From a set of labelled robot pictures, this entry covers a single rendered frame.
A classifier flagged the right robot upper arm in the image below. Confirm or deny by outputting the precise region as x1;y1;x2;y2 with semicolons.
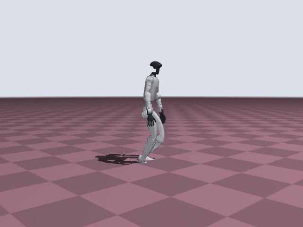
144;77;153;97

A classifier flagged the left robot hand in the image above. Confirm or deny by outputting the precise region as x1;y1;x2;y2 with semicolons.
159;109;166;124

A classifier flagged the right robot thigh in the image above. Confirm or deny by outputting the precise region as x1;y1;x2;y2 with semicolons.
142;110;157;143

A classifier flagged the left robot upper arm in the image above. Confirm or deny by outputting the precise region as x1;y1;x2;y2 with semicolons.
155;88;161;99

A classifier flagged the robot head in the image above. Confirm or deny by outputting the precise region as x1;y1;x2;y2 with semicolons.
150;61;162;77

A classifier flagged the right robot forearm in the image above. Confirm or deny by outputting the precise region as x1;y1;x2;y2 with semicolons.
145;93;152;114

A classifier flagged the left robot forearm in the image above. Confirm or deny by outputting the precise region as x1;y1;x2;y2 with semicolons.
156;97;163;113

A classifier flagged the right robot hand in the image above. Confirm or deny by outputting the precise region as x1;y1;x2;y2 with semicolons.
147;110;156;127

